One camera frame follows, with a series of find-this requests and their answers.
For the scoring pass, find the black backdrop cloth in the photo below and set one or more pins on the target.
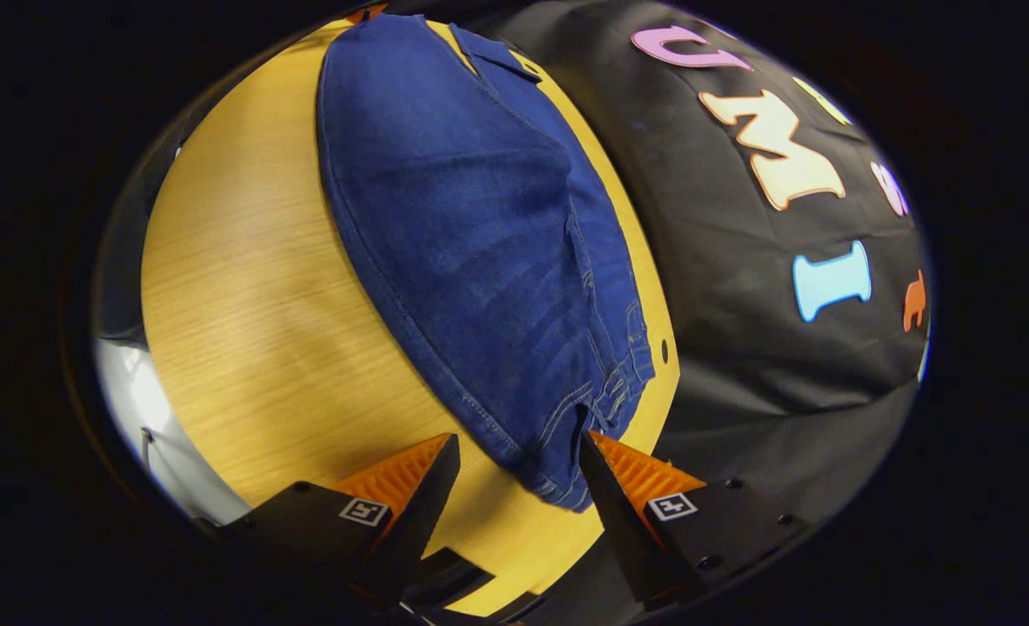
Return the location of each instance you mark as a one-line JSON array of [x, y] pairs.
[[740, 348]]

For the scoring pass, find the blue jeans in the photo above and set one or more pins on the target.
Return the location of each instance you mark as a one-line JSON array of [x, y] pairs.
[[462, 243]]

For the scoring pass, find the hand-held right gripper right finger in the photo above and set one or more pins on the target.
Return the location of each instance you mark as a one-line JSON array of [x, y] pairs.
[[618, 522]]

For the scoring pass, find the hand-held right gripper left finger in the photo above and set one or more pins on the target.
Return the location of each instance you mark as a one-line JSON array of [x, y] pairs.
[[427, 504]]

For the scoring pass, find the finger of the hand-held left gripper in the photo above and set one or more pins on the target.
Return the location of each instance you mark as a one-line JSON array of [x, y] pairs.
[[366, 13]]

